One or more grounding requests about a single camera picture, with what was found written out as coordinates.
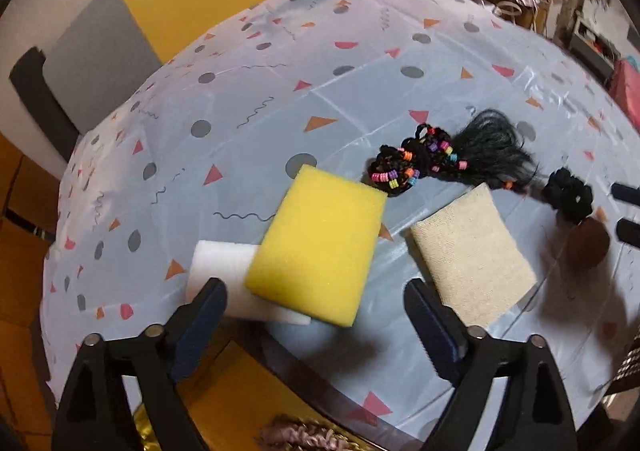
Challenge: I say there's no yellow sponge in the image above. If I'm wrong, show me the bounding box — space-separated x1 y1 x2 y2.
244 164 389 328

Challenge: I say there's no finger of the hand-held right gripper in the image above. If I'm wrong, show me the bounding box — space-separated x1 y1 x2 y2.
616 218 640 248
611 183 640 205

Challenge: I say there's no beige woven scrub pad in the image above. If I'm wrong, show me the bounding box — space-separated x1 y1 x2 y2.
410 182 538 328

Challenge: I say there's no patterned white tablecloth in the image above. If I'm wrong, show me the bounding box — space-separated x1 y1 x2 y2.
40 0 640 437

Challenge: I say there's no pink bag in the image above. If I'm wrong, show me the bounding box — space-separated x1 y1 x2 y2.
607 58 640 129

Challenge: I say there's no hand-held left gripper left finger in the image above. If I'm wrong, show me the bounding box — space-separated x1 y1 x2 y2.
51 278 229 451

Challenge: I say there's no white storage shelf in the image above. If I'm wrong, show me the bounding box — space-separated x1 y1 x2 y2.
567 6 626 76

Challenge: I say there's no brown round hair tie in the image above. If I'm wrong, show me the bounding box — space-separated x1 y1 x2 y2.
564 220 612 269

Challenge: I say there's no orange wooden wardrobe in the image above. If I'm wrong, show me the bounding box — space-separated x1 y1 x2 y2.
0 131 66 432

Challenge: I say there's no gold square tin box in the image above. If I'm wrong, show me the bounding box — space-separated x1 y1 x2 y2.
127 336 401 451

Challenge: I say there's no black scrunchie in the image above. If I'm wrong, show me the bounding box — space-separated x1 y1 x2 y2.
542 169 595 224

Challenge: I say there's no pink fluffy towel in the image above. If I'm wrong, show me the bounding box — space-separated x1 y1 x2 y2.
257 413 371 451

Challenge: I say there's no black beaded hair piece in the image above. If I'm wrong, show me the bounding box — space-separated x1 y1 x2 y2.
367 109 548 196

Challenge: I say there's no black rolled mat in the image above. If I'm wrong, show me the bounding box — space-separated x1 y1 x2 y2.
9 47 81 164

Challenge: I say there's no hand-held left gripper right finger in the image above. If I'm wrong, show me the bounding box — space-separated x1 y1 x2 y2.
403 278 582 451

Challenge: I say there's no white sponge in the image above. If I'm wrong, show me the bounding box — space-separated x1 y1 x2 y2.
186 240 312 327

